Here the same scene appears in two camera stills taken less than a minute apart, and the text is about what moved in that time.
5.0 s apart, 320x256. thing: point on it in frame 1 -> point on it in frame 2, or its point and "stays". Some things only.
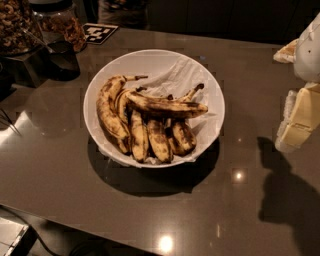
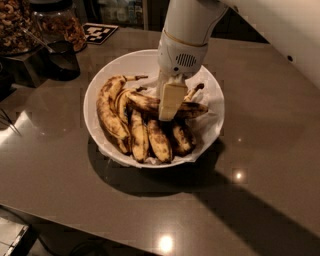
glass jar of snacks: x=58 y=22 stays
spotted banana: x=139 y=135 stays
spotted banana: x=161 y=107 stays
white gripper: x=308 y=53 -> x=178 y=57
